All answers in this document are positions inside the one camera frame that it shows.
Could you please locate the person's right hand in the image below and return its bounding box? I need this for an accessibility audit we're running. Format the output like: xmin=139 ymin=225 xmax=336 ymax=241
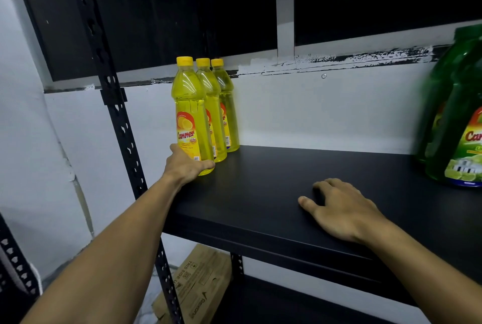
xmin=298 ymin=178 xmax=389 ymax=247

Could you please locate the person's left hand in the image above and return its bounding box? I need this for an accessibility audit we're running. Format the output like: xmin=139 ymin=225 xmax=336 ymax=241
xmin=162 ymin=144 xmax=215 ymax=188

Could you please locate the yellow liquid bottle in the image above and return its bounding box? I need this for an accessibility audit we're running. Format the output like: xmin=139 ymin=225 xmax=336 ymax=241
xmin=210 ymin=58 xmax=240 ymax=153
xmin=171 ymin=56 xmax=215 ymax=177
xmin=195 ymin=58 xmax=228 ymax=163

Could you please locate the person's right forearm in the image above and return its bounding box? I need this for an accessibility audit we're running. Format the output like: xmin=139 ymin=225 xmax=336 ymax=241
xmin=363 ymin=218 xmax=482 ymax=324

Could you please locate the person's left forearm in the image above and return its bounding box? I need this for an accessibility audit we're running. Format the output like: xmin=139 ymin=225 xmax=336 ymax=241
xmin=21 ymin=174 xmax=182 ymax=324

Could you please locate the black metal shelf rack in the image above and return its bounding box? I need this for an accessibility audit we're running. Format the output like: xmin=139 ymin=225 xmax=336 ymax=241
xmin=64 ymin=0 xmax=482 ymax=324

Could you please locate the brown cardboard box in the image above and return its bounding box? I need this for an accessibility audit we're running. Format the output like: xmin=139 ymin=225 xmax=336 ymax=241
xmin=152 ymin=243 xmax=233 ymax=324

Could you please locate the large green liquid bottle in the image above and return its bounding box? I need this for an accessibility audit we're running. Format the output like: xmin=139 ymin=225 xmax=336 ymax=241
xmin=413 ymin=24 xmax=482 ymax=163
xmin=425 ymin=39 xmax=482 ymax=188

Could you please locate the dark window with grey frame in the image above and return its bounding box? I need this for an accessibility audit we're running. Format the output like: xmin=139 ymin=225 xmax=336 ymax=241
xmin=8 ymin=0 xmax=482 ymax=91

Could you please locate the black perforated rack post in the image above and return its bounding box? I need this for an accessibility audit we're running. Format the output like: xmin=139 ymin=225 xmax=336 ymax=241
xmin=0 ymin=214 xmax=42 ymax=324

